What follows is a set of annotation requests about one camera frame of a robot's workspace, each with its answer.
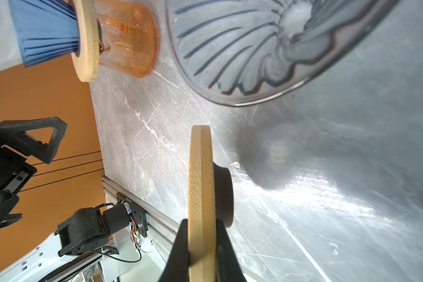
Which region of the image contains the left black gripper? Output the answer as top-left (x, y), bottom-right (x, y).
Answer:
top-left (0, 117), bottom-right (68, 229)

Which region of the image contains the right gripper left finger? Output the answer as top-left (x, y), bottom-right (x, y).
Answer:
top-left (158, 219), bottom-right (190, 282)

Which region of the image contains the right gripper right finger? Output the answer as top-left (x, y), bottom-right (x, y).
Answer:
top-left (216, 219), bottom-right (247, 282)

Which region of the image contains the wooden dripper ring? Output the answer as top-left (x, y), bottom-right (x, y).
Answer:
top-left (187, 125), bottom-right (235, 282)
top-left (68, 0), bottom-right (101, 83)

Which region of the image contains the white paper coffee filter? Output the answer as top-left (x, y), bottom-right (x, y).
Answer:
top-left (0, 0), bottom-right (23, 71)

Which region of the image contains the blue glass dripper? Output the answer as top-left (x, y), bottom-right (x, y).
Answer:
top-left (8, 0), bottom-right (79, 67)

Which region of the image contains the grey glass dripper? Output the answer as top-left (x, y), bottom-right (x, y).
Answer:
top-left (164, 1), bottom-right (397, 107)

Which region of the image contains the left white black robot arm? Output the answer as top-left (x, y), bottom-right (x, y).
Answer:
top-left (0, 117), bottom-right (148, 282)

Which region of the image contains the amber glass pitcher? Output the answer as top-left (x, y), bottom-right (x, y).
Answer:
top-left (94, 1), bottom-right (157, 78)

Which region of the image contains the aluminium front rail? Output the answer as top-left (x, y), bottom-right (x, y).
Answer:
top-left (38, 176), bottom-right (258, 282)

